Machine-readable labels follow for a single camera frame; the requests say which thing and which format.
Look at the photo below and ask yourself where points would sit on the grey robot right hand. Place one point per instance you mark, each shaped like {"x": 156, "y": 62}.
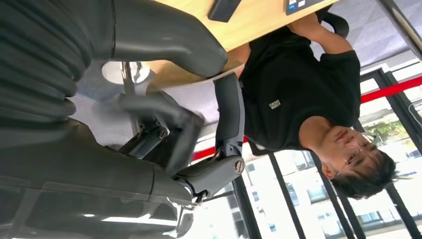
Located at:
{"x": 82, "y": 184}

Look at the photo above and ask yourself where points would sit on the person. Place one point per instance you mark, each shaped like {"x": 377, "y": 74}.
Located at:
{"x": 296, "y": 92}

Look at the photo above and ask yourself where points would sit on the person's eyeglasses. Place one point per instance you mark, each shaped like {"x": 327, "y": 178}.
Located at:
{"x": 352, "y": 153}

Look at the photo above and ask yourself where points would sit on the ribbed grey right arm sleeve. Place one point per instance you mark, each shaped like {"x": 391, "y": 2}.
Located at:
{"x": 36, "y": 59}

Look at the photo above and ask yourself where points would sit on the flat black device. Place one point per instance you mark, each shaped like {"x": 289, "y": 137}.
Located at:
{"x": 224, "y": 9}

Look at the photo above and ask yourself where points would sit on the wooden desk with white legs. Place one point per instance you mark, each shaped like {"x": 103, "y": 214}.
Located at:
{"x": 250, "y": 26}

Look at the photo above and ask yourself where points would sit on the laptop with stickers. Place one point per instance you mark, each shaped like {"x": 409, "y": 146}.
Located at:
{"x": 301, "y": 5}

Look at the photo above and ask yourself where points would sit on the black office chair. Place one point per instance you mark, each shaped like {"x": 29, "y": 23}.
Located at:
{"x": 336, "y": 23}

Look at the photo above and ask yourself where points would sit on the black window frame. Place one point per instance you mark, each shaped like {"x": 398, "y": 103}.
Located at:
{"x": 286, "y": 194}

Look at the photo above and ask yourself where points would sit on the grey metal post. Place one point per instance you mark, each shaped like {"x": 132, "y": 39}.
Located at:
{"x": 400, "y": 24}

